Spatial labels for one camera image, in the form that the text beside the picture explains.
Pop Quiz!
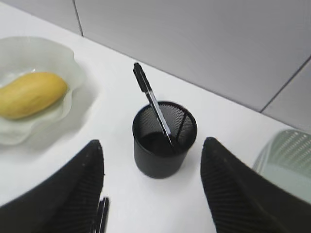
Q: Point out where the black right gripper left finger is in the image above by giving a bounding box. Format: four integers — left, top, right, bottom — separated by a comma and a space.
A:
0, 140, 104, 233

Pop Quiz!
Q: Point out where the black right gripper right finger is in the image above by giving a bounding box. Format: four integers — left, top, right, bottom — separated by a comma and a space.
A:
201, 137, 311, 233

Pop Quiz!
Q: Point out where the black marker pen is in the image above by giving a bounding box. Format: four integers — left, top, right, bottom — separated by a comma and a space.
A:
93, 197, 110, 233
133, 62, 176, 153

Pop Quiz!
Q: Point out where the yellow mango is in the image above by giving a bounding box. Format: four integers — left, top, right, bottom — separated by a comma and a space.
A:
0, 72, 68, 119

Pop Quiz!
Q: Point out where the light green plastic basket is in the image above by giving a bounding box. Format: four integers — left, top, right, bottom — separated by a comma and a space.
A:
253, 129, 311, 203

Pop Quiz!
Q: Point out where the black mesh pen holder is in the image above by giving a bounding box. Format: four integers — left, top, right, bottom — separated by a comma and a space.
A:
132, 101, 197, 179

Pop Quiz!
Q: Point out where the translucent green wavy plate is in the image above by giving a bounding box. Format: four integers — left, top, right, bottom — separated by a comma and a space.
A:
0, 36, 86, 145

